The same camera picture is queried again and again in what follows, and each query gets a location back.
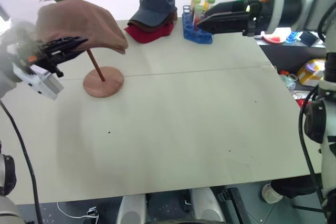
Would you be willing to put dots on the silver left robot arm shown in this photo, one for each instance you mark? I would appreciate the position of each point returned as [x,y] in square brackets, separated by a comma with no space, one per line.
[10,58]

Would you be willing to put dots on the wooden hat stand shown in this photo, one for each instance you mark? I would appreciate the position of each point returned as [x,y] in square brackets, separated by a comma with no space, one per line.
[103,82]

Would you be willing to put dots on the clear blue plastic bottle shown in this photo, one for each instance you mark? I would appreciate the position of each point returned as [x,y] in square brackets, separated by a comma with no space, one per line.
[292,37]

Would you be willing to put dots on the white dish with red contents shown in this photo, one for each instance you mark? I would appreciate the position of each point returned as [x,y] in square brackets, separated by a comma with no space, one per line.
[274,38]

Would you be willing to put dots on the clear plastic bag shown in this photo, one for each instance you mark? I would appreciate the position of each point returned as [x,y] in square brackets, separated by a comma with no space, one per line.
[287,79]

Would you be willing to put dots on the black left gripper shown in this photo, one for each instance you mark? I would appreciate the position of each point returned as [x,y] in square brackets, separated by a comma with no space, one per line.
[44,60]

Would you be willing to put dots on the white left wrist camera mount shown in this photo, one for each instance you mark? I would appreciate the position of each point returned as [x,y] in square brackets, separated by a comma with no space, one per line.
[43,83]

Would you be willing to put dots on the silver rounded robot leg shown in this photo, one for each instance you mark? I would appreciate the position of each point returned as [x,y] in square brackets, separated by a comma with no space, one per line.
[132,209]
[206,205]

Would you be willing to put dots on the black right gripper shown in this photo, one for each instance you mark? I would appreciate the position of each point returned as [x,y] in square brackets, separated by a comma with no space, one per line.
[256,11]

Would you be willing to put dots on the yellow and white toy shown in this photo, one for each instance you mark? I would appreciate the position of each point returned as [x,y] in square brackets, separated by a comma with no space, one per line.
[311,72]

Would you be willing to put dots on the red baseball cap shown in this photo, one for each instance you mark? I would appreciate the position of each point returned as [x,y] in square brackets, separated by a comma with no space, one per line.
[152,34]

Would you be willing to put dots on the black metal floor stand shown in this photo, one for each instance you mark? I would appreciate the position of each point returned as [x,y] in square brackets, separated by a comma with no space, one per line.
[233,205]

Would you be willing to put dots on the black flat device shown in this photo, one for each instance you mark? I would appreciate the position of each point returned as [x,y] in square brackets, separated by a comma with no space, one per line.
[309,39]

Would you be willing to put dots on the brown baseball cap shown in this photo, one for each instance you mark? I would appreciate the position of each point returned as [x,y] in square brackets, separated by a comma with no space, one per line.
[164,23]

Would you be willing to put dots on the dark grey baseball cap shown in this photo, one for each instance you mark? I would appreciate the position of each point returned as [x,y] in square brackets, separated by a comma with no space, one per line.
[155,5]

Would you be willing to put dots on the blue test tube rack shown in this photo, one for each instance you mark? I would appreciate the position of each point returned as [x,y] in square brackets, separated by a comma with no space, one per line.
[194,31]

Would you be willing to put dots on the dark side shelf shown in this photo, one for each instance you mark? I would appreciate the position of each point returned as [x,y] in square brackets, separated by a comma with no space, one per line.
[288,53]

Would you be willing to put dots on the white shoe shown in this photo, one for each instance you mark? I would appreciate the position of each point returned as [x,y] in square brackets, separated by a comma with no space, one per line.
[270,193]

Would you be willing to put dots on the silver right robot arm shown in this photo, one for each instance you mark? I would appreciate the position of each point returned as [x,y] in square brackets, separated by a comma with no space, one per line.
[312,6]

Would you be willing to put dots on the black trouser leg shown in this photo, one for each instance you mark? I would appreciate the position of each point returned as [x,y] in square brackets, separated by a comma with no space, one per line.
[294,186]

